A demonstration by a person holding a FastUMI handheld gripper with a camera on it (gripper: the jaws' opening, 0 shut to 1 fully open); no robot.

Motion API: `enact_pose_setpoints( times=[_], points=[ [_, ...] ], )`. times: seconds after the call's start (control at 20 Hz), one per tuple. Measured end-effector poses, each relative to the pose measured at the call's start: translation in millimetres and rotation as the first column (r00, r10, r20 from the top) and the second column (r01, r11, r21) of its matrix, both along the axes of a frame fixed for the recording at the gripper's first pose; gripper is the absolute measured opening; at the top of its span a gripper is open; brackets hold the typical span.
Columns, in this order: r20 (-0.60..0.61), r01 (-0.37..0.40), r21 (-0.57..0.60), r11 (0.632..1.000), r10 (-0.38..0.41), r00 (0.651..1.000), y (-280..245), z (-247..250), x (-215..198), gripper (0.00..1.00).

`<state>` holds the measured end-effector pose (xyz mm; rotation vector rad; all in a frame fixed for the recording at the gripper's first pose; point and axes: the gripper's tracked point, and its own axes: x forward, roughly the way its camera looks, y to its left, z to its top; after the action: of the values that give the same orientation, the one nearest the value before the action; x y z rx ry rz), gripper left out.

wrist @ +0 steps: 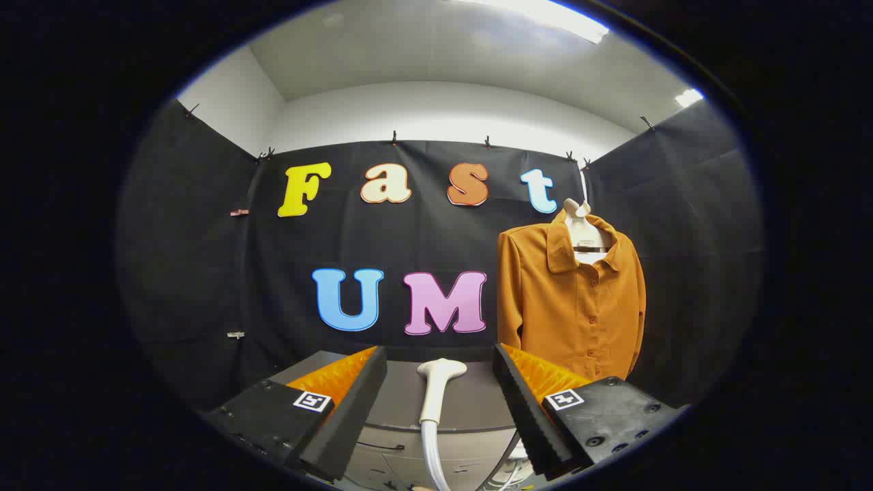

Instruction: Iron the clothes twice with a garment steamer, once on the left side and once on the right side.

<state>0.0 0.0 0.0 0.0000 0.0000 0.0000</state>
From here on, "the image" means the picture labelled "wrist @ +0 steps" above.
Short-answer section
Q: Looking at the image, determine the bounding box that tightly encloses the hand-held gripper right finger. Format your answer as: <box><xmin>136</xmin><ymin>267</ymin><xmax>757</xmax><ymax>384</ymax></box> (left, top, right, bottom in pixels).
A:
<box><xmin>492</xmin><ymin>343</ymin><xmax>683</xmax><ymax>480</ymax></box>

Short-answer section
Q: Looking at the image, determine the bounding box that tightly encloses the white mannequin torso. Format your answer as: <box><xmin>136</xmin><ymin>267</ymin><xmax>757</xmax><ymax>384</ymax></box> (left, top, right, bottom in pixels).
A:
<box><xmin>563</xmin><ymin>198</ymin><xmax>615</xmax><ymax>265</ymax></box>

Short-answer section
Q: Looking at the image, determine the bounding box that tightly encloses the white garment steamer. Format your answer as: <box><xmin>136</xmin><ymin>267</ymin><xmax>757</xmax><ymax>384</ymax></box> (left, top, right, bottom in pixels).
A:
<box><xmin>416</xmin><ymin>357</ymin><xmax>470</xmax><ymax>491</ymax></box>

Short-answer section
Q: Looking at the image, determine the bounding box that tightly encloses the orange-brown button shirt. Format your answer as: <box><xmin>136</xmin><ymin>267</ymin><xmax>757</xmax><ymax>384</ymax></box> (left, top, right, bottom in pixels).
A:
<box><xmin>497</xmin><ymin>210</ymin><xmax>647</xmax><ymax>383</ymax></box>

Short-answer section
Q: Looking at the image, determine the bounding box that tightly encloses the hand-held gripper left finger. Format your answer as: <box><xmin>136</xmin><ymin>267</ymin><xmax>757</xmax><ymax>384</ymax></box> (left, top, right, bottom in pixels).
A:
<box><xmin>205</xmin><ymin>346</ymin><xmax>388</xmax><ymax>483</ymax></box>

